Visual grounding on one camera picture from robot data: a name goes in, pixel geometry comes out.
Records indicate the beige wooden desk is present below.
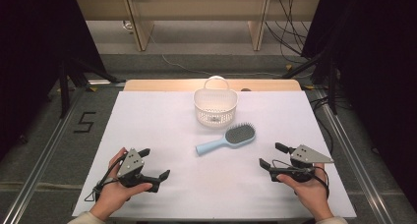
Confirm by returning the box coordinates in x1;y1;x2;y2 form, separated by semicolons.
74;0;322;52

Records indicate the white table cover sheet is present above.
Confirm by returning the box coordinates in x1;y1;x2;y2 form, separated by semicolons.
72;90;358;220

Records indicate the aluminium floor rail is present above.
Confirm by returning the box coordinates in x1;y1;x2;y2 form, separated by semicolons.
1;89;87;224
311;89;395;224

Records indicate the dark curtain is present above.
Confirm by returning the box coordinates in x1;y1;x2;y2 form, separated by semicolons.
0;0;108;161
300;0;417;203

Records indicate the white plastic basket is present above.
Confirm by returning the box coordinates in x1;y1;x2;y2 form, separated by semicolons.
193;75;239;130

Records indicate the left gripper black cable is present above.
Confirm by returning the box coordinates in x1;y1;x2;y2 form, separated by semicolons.
84;153;129;202

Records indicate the person's right hand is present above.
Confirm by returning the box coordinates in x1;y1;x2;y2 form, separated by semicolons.
276;162;334;223

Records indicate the black metal stand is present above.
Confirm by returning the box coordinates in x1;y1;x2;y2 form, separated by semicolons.
280;49;341;116
58;56;128;119

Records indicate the light blue hairbrush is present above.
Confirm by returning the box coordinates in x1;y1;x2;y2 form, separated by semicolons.
195;122;257;157

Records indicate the black floor cable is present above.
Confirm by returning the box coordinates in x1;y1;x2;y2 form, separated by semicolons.
309;95;335;155

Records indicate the person's left hand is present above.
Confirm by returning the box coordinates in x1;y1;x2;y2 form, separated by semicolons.
89;146;153;222

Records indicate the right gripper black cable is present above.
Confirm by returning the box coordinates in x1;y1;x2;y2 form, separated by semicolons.
270;158;330;199

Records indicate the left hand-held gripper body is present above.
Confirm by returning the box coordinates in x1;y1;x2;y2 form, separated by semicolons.
116;147;162;194

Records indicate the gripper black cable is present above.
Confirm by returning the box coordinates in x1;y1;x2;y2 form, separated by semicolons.
270;158;330;199
84;153;129;202

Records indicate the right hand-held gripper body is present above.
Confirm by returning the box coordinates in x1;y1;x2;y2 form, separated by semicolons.
268;143;335;184

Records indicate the bundle of black cables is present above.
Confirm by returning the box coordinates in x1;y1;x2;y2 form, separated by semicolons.
265;0;317;65

